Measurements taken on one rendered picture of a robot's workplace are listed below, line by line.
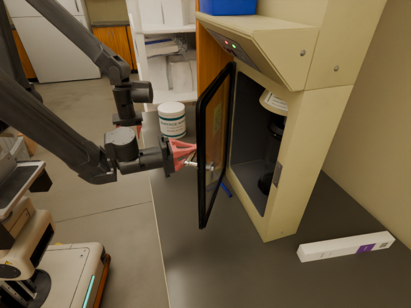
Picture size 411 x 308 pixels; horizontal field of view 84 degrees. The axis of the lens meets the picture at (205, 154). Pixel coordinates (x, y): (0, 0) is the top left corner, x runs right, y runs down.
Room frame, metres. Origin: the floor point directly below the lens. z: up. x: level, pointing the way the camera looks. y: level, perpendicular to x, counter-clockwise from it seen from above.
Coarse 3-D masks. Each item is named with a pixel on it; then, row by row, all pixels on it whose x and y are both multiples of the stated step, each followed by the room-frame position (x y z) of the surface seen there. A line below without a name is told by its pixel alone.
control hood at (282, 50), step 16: (208, 16) 0.56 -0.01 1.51; (224, 16) 0.54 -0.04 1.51; (240, 16) 0.54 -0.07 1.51; (256, 16) 0.54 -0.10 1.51; (224, 32) 0.49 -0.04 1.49; (240, 32) 0.40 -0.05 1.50; (256, 32) 0.36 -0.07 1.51; (272, 32) 0.37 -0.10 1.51; (288, 32) 0.38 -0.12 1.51; (304, 32) 0.38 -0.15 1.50; (256, 48) 0.37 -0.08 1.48; (272, 48) 0.37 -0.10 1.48; (288, 48) 0.38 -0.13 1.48; (304, 48) 0.39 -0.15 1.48; (256, 64) 0.46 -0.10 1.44; (272, 64) 0.37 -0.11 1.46; (288, 64) 0.38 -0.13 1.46; (304, 64) 0.39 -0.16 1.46; (288, 80) 0.38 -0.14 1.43; (304, 80) 0.39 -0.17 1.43
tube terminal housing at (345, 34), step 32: (288, 0) 0.49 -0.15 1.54; (320, 0) 0.41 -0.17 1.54; (352, 0) 0.40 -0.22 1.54; (384, 0) 0.42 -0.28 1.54; (320, 32) 0.39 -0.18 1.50; (352, 32) 0.41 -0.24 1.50; (320, 64) 0.40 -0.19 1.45; (352, 64) 0.42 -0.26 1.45; (288, 96) 0.43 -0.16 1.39; (320, 96) 0.40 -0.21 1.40; (288, 128) 0.41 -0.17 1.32; (320, 128) 0.41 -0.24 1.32; (288, 160) 0.39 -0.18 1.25; (320, 160) 0.42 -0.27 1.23; (288, 192) 0.40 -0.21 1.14; (256, 224) 0.44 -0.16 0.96; (288, 224) 0.41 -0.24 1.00
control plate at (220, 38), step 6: (210, 30) 0.61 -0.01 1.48; (216, 36) 0.61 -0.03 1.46; (222, 36) 0.53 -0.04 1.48; (222, 42) 0.60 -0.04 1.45; (228, 42) 0.53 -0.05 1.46; (234, 42) 0.47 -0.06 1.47; (228, 48) 0.59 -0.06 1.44; (234, 48) 0.52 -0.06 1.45; (240, 48) 0.47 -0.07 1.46; (240, 54) 0.52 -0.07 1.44; (246, 54) 0.47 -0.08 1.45; (252, 66) 0.50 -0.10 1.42
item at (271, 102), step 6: (264, 90) 0.58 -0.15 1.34; (264, 96) 0.55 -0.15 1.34; (270, 96) 0.53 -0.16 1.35; (276, 96) 0.51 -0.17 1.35; (264, 102) 0.53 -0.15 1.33; (270, 102) 0.52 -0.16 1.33; (276, 102) 0.51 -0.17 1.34; (282, 102) 0.50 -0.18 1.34; (270, 108) 0.51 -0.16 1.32; (276, 108) 0.50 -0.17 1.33; (282, 108) 0.49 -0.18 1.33; (282, 114) 0.48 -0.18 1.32
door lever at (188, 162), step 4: (192, 152) 0.49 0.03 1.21; (196, 152) 0.50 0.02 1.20; (188, 156) 0.47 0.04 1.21; (192, 156) 0.47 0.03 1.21; (184, 160) 0.45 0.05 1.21; (188, 160) 0.45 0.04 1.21; (192, 160) 0.46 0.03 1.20; (184, 164) 0.44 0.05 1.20; (188, 164) 0.44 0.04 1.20; (192, 164) 0.44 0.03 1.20; (196, 164) 0.44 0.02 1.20
